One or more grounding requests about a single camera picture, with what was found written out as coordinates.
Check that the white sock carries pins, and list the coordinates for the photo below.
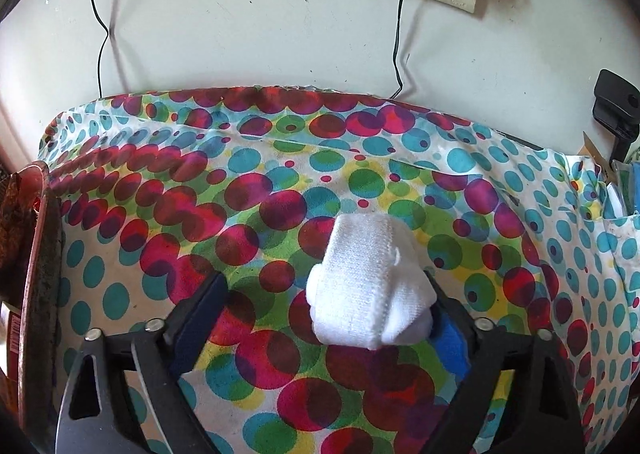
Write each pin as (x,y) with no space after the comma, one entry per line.
(365,284)

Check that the brown snack packet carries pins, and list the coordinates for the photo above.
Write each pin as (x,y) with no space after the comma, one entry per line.
(17,224)

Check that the blue plastic packet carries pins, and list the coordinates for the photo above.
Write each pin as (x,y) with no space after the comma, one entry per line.
(622,199)

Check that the polka dot tablecloth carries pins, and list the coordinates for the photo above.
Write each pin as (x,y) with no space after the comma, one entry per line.
(200,184)

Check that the black plastic clip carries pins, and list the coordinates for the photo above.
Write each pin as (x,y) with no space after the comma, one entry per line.
(612,94)

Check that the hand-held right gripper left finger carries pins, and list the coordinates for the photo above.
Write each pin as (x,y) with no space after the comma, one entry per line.
(197,334)

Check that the red round tray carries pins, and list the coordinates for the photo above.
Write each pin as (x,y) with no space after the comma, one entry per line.
(45,259)

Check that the red medicine box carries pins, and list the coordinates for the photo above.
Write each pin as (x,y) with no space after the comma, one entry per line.
(9,339)

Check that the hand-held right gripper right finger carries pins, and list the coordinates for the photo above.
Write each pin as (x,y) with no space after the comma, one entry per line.
(450,349)

